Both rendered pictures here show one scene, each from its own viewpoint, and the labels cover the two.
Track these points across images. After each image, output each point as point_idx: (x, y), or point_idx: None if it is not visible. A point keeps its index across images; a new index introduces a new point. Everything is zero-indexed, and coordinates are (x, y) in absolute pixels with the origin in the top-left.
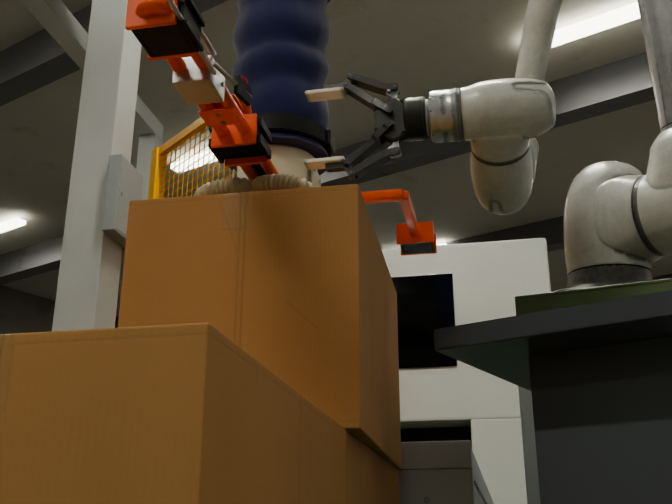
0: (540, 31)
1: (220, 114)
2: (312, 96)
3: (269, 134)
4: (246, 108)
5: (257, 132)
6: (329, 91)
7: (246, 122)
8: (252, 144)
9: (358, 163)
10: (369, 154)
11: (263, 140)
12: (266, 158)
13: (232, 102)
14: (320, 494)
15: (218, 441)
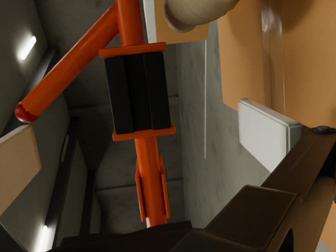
0: None
1: (168, 198)
2: (32, 159)
3: (117, 78)
4: (65, 86)
5: (147, 127)
6: (12, 200)
7: (148, 157)
8: (174, 126)
9: (332, 157)
10: (318, 180)
11: (158, 115)
12: (159, 51)
13: (161, 223)
14: None
15: None
